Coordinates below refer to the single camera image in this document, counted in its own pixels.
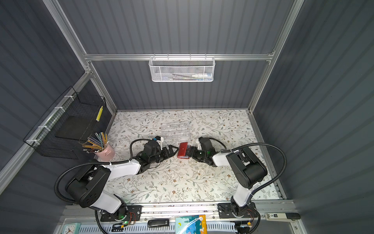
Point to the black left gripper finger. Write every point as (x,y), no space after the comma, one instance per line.
(170,153)
(171,148)

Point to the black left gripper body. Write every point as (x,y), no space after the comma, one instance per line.
(166,152)

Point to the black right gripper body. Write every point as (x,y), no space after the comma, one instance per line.
(195,153)

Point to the red leather card holder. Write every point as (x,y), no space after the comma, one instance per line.
(182,152)

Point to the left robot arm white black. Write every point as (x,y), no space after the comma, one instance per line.
(86,187)

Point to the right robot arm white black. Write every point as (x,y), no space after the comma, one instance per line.
(246,166)

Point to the clear acrylic organizer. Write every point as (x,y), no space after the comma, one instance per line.
(175,133)

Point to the pink pencil cup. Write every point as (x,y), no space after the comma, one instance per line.
(107,154)

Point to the bundle of coloured pencils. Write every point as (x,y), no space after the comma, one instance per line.
(96,143)

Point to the yellow marker in basket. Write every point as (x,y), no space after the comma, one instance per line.
(99,114)

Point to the small black device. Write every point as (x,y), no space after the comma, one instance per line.
(155,223)

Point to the colourful picture book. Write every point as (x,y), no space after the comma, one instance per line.
(195,224)

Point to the white marker in basket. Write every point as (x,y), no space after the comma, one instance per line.
(194,77)

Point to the teal alarm clock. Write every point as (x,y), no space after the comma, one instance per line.
(71,228)

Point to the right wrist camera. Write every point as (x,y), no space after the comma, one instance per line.
(204,144)

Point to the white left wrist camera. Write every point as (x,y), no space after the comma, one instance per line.
(159,138)

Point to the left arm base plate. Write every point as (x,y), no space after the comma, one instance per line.
(123,214)

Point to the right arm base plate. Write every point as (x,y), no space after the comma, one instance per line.
(231,210)

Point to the white mesh wall basket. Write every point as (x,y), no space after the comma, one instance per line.
(162,68)

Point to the black wire wall basket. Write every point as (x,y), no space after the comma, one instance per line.
(68,126)

